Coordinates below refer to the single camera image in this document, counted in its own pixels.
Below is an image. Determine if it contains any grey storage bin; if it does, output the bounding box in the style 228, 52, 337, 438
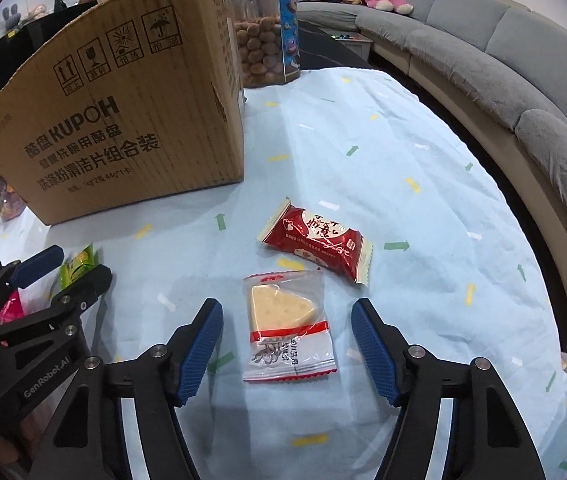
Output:
328, 30, 377, 61

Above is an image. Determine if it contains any clear cheese-shaped biscuit packet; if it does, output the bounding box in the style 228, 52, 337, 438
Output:
242, 269, 339, 385

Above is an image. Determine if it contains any dark red snack packet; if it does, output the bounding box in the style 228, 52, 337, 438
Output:
256, 197, 374, 286

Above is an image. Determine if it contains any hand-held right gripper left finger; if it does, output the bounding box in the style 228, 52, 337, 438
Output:
50, 298, 224, 480

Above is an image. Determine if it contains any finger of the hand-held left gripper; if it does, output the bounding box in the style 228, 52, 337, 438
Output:
0, 265, 114, 356
0, 245, 64, 331

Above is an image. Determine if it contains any light blue printed cloth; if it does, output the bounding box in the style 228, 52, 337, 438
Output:
0, 66, 567, 480

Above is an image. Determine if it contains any red gummy packet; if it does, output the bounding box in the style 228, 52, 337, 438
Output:
0, 287, 29, 326

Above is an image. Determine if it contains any brown cardboard box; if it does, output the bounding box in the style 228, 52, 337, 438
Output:
0, 0, 246, 226

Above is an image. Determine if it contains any grey curved sofa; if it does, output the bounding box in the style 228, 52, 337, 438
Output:
296, 0, 567, 361

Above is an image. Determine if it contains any black glossy cabinet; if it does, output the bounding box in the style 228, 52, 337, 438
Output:
0, 0, 99, 111

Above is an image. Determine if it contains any clear jar of chocolate balls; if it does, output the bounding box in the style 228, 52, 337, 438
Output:
230, 0, 301, 88

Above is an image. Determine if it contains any green snack packet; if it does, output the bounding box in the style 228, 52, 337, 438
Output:
59, 242, 100, 288

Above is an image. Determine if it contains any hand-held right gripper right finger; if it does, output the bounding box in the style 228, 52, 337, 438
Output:
351, 298, 547, 480

